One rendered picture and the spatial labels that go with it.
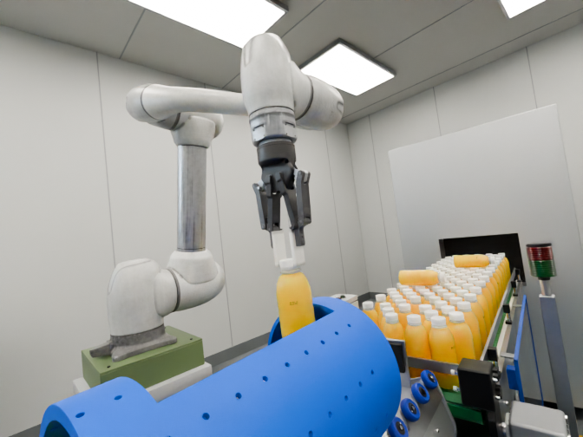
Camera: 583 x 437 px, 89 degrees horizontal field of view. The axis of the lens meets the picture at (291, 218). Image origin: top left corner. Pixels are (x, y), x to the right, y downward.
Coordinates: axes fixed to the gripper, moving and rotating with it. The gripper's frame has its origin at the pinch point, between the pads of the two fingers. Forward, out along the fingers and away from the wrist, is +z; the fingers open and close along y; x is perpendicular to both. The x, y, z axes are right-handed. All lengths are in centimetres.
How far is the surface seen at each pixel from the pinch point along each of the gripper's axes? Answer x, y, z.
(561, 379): 72, 37, 50
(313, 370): -10.9, 11.3, 16.3
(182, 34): 117, -199, -202
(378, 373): 2.3, 14.3, 21.9
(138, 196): 92, -271, -57
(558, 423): 48, 35, 49
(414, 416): 19.9, 12.3, 39.2
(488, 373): 37, 24, 35
